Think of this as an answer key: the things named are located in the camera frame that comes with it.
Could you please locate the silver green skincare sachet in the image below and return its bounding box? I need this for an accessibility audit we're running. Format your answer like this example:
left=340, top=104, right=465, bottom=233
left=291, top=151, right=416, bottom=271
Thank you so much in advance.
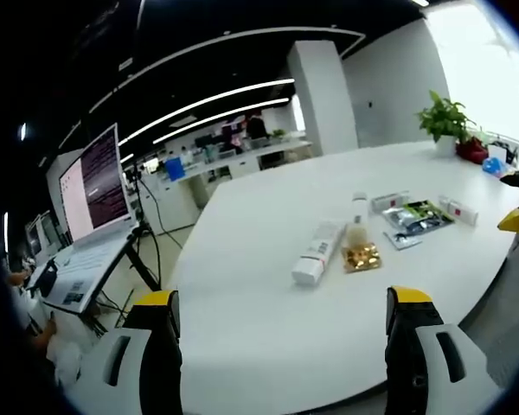
left=381, top=199, right=455, bottom=237

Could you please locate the green potted plant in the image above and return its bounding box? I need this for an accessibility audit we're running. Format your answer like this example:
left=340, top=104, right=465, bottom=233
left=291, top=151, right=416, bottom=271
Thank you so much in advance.
left=416, top=90, right=477, bottom=157

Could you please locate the white rolling desk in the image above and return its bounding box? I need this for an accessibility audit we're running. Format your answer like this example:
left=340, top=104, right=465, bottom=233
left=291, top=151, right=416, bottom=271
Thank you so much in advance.
left=25, top=224, right=142, bottom=315

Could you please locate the white counter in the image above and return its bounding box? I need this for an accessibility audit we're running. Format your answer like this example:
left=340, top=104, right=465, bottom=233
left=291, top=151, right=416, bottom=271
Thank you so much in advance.
left=153, top=137, right=315, bottom=237

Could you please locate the blue box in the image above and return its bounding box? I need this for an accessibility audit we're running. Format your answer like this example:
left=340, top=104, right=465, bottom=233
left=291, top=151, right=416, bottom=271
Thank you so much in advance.
left=163, top=156, right=187, bottom=182

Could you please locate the white red-label skincare box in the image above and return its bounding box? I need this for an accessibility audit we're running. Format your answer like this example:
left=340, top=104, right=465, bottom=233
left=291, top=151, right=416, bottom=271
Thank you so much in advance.
left=370, top=190, right=411, bottom=213

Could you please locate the white skincare tube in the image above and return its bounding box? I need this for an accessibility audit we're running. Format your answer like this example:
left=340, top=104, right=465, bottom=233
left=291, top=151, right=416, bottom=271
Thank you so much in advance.
left=290, top=220, right=346, bottom=287

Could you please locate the open laptop on stand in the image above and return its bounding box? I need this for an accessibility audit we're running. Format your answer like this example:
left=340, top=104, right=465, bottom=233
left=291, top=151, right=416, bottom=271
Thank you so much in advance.
left=58, top=122, right=138, bottom=248

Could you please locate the red cloth bag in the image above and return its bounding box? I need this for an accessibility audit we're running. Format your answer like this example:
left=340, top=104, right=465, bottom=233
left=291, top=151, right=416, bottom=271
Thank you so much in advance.
left=455, top=136, right=489, bottom=163

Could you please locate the gold foil snack packet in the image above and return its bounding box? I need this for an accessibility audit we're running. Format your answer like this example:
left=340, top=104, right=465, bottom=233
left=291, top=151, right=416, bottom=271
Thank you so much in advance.
left=341, top=223, right=385, bottom=275

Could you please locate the blue plastic packet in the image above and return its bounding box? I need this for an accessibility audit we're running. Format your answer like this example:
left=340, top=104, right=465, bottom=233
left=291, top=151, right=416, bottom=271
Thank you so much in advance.
left=482, top=156, right=507, bottom=178

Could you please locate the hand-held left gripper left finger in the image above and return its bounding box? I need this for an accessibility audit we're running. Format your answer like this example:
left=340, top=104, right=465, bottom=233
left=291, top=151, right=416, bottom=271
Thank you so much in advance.
left=67, top=290, right=183, bottom=415

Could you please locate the white skincare bottle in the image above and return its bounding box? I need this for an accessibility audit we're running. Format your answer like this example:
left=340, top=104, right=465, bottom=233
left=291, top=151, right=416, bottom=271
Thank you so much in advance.
left=351, top=191, right=369, bottom=227

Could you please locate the white red-square skincare box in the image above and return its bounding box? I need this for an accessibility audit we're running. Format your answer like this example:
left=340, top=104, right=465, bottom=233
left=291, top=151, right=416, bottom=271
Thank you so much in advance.
left=438, top=195, right=479, bottom=226

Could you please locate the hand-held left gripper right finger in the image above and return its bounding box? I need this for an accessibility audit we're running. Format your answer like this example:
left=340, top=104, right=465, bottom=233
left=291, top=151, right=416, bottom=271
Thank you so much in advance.
left=384, top=285, right=503, bottom=415

